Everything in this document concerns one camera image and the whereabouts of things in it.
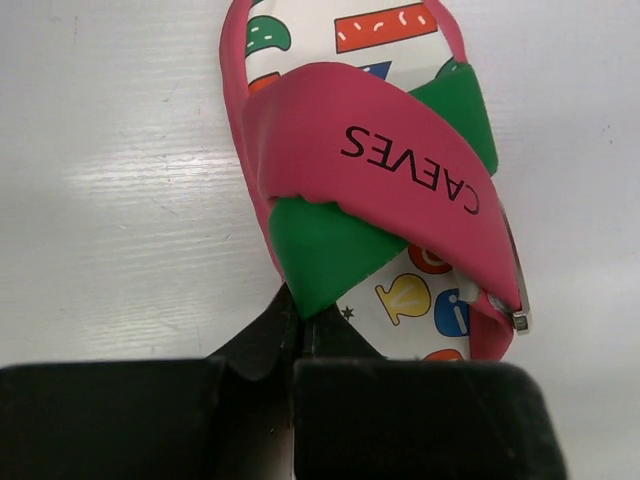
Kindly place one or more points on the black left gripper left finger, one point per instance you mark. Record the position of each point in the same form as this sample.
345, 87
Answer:
223, 416

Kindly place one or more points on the pink sandal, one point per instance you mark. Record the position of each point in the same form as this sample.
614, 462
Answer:
367, 151

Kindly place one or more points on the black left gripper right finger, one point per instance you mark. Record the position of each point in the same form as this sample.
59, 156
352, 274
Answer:
358, 415

